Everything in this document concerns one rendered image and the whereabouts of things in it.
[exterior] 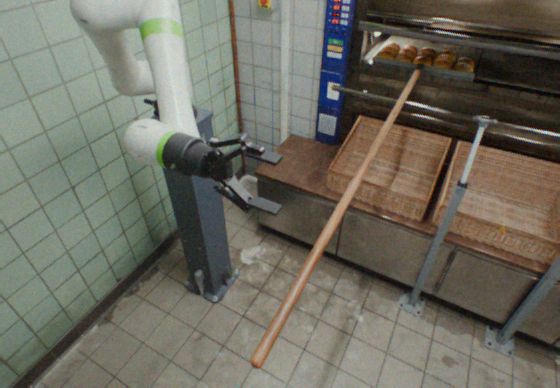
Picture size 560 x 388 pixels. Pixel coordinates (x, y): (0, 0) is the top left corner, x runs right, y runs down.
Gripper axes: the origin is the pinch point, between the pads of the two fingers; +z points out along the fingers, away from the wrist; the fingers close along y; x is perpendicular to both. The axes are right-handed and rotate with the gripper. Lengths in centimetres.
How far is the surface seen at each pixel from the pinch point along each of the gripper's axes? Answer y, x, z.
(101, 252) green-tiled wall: 109, -17, -119
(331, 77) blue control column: 42, -152, -43
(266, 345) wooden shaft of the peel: 31.3, 16.6, 6.8
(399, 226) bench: 95, -100, 22
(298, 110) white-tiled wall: 72, -155, -66
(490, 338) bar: 148, -94, 85
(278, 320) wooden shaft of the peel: 31.1, 10.3, 6.5
